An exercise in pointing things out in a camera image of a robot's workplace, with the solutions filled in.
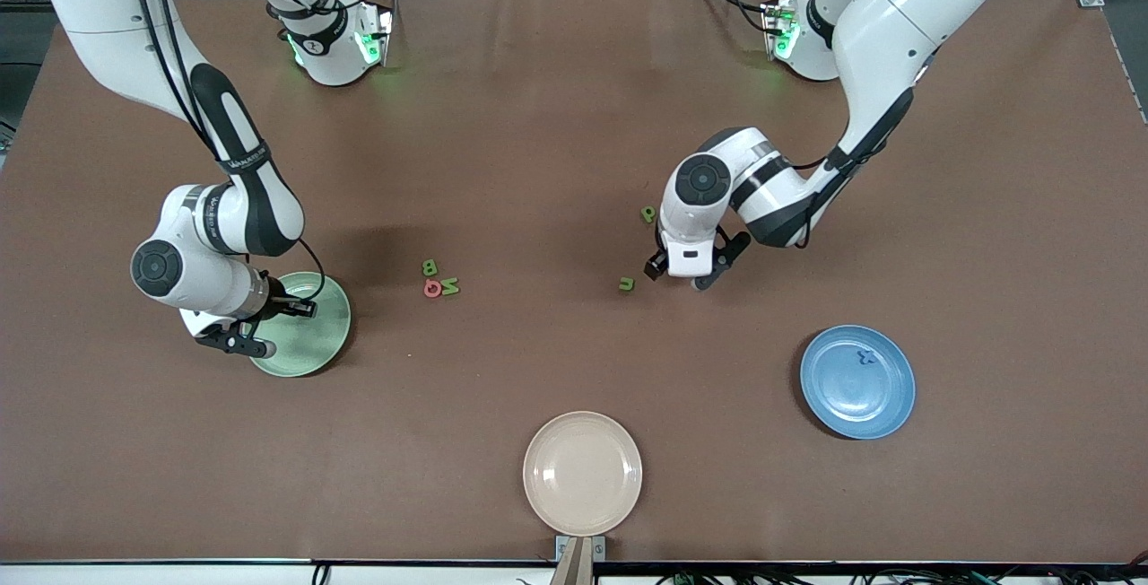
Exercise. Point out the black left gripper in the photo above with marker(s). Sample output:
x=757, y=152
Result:
x=657, y=265

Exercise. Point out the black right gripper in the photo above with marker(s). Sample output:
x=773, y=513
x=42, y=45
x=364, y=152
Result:
x=278, y=301

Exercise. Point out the grey metal bracket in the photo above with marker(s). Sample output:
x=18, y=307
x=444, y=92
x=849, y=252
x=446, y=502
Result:
x=599, y=549

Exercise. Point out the brown table mat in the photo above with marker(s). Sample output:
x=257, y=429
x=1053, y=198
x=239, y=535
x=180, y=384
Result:
x=538, y=163

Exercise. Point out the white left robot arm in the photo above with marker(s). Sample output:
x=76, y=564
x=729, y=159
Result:
x=888, y=38

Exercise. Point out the red foam letter Q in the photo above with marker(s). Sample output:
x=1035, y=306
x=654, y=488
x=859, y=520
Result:
x=433, y=288

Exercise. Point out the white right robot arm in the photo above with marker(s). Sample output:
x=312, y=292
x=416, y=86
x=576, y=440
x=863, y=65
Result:
x=220, y=217

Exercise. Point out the green foam letter p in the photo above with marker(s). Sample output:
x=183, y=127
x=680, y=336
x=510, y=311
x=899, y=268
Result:
x=647, y=213

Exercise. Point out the green plate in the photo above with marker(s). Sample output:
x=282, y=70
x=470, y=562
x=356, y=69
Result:
x=305, y=347

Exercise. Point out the green foam letter N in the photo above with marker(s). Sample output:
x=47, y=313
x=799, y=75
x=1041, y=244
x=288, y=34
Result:
x=450, y=286

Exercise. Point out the blue plate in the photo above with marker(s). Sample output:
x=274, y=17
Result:
x=856, y=397

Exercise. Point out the grey arm base connector plate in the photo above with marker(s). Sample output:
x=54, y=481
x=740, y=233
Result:
x=375, y=33
x=778, y=29

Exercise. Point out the beige plate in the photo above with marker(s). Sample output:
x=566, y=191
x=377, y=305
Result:
x=583, y=473

